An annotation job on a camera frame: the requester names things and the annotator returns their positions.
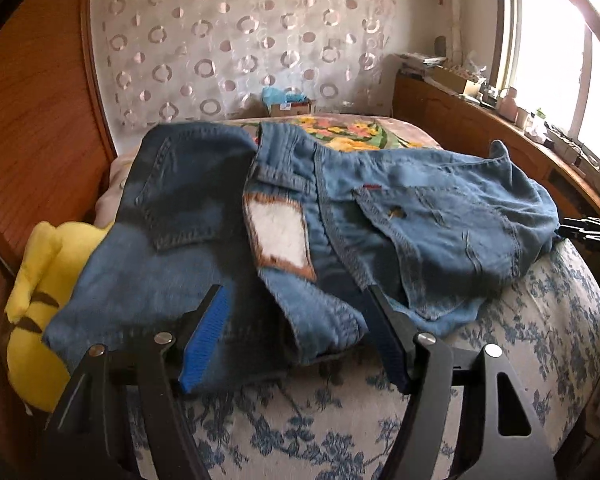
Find flat cardboard box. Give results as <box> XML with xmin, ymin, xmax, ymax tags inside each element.
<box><xmin>430</xmin><ymin>65</ymin><xmax>487</xmax><ymax>97</ymax></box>

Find colourful floral blanket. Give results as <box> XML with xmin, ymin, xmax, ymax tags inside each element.
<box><xmin>225</xmin><ymin>114</ymin><xmax>443</xmax><ymax>153</ymax></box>

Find pink bottle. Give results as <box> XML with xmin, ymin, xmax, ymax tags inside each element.
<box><xmin>497</xmin><ymin>87</ymin><xmax>519</xmax><ymax>117</ymax></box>

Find small cardboard box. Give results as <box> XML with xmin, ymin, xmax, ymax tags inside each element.
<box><xmin>267</xmin><ymin>100</ymin><xmax>315</xmax><ymax>119</ymax></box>

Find beige window curtain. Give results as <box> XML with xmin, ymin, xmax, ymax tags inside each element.
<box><xmin>437</xmin><ymin>0</ymin><xmax>483</xmax><ymax>68</ymax></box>

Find yellow plush toy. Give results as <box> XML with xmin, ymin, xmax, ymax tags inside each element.
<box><xmin>5</xmin><ymin>220</ymin><xmax>116</xmax><ymax>413</ymax></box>

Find circle patterned curtain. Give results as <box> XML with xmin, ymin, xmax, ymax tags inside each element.
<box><xmin>87</xmin><ymin>0</ymin><xmax>461</xmax><ymax>133</ymax></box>

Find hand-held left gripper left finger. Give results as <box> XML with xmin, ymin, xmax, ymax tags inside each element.
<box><xmin>42</xmin><ymin>284</ymin><xmax>231</xmax><ymax>480</ymax></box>

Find bed with floral sheet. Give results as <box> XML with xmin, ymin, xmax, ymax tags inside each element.
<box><xmin>95</xmin><ymin>237</ymin><xmax>600</xmax><ymax>480</ymax></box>

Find pale pink blanket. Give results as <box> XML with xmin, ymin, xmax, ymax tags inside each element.
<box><xmin>92</xmin><ymin>152</ymin><xmax>141</xmax><ymax>226</ymax></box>

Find wooden sideboard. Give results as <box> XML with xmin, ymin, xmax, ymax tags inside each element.
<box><xmin>392</xmin><ymin>70</ymin><xmax>600</xmax><ymax>221</ymax></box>

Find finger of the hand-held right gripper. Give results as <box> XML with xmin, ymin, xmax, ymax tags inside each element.
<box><xmin>557</xmin><ymin>215</ymin><xmax>600</xmax><ymax>247</ymax></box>

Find wooden headboard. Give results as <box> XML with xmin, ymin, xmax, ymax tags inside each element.
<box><xmin>0</xmin><ymin>0</ymin><xmax>118</xmax><ymax>461</ymax></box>

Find blue denim jeans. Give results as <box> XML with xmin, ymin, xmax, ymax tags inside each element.
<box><xmin>42</xmin><ymin>120</ymin><xmax>573</xmax><ymax>393</ymax></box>

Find window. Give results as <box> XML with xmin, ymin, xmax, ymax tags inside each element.
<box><xmin>495</xmin><ymin>0</ymin><xmax>600</xmax><ymax>161</ymax></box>

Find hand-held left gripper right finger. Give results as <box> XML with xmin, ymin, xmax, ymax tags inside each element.
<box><xmin>365</xmin><ymin>284</ymin><xmax>571</xmax><ymax>480</ymax></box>

